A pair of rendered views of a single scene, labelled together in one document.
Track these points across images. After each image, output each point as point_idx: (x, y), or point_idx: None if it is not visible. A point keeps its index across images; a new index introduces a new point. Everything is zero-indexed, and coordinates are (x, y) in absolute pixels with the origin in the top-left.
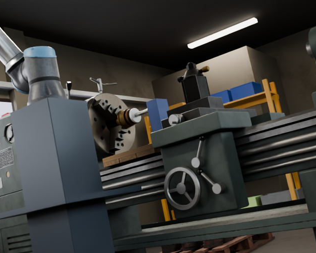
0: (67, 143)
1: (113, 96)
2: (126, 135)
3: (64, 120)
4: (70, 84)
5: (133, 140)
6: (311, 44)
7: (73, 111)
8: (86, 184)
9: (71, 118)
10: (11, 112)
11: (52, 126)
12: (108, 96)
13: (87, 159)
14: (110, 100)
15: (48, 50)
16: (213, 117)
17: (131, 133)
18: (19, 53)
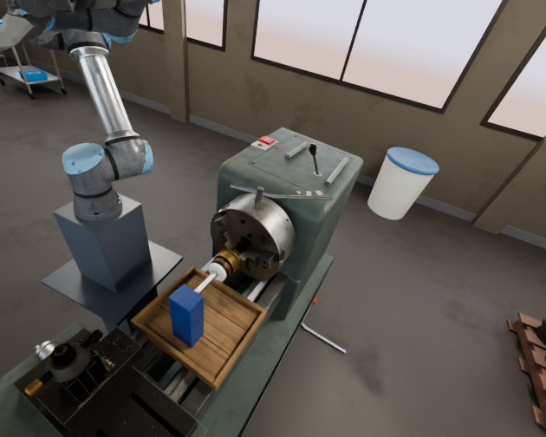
0: (78, 250)
1: (257, 222)
2: (257, 266)
3: (72, 234)
4: (309, 149)
5: (266, 277)
6: None
7: (81, 234)
8: (99, 279)
9: (80, 237)
10: (252, 143)
11: (62, 233)
12: (248, 218)
13: (100, 269)
14: (249, 224)
15: (65, 165)
16: None
17: (268, 270)
18: (107, 135)
